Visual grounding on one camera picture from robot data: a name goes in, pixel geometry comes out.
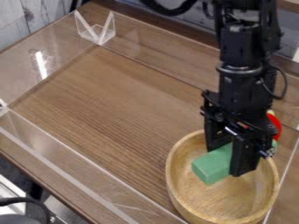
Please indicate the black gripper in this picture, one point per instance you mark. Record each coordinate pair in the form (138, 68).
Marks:
(236, 115)

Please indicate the green foam block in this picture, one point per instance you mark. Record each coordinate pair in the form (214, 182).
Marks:
(212, 164)

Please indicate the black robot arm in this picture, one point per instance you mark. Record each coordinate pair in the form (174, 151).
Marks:
(249, 32)

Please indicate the wooden bowl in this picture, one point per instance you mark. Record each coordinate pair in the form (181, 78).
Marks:
(233, 201)

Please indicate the red plush strawberry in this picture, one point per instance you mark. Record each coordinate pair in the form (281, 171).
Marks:
(276, 121)

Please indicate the black metal device base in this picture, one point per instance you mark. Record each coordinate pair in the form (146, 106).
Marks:
(23, 210)

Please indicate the clear acrylic corner bracket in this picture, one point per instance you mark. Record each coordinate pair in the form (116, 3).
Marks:
(100, 34)

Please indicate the clear acrylic tray wall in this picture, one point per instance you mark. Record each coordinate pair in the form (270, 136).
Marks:
(100, 196)

